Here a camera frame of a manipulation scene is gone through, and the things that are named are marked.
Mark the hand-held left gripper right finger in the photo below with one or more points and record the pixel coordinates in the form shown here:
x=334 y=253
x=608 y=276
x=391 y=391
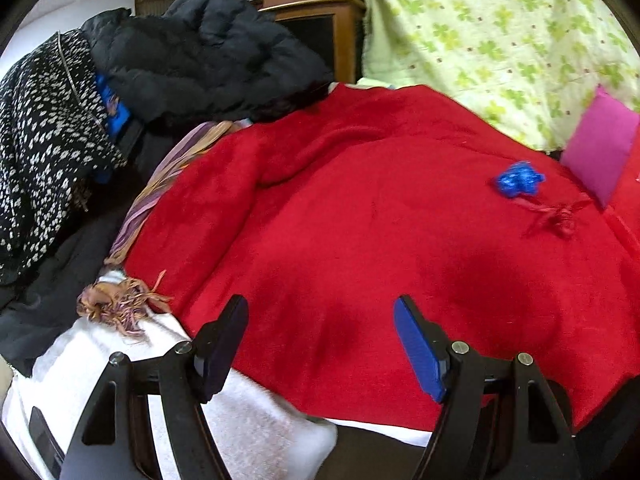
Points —
x=417 y=347

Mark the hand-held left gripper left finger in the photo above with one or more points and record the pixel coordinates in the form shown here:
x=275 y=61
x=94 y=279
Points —
x=225 y=345

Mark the white towel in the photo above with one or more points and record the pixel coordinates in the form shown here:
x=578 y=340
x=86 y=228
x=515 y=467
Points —
x=260 y=425

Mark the red fleece blanket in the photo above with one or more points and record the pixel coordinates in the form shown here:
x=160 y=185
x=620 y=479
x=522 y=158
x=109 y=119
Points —
x=350 y=210

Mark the striped fringed scarf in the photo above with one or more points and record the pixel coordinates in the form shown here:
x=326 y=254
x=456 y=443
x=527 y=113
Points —
x=165 y=175

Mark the dark cloth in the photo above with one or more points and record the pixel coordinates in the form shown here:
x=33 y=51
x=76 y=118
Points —
x=55 y=280

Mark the red ribbon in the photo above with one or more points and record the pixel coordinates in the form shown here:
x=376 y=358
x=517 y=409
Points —
x=557 y=217

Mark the blue crumpled wrapper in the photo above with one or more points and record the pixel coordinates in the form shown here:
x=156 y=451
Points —
x=517 y=177

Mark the blue cloth item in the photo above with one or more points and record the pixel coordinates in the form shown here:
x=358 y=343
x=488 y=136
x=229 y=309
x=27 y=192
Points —
x=112 y=110

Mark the black white speckled garment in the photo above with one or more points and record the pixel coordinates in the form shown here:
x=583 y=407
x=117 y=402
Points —
x=40 y=150

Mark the magenta cushion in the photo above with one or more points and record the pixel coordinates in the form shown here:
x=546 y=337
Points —
x=600 y=145

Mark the black puffer jacket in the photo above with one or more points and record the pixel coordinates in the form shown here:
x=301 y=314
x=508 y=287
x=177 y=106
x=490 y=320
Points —
x=200 y=60

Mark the green clover print sheet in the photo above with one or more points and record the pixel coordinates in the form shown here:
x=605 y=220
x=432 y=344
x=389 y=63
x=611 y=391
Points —
x=475 y=35

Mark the brown wicker furniture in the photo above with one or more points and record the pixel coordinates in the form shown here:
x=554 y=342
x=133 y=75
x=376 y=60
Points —
x=150 y=2

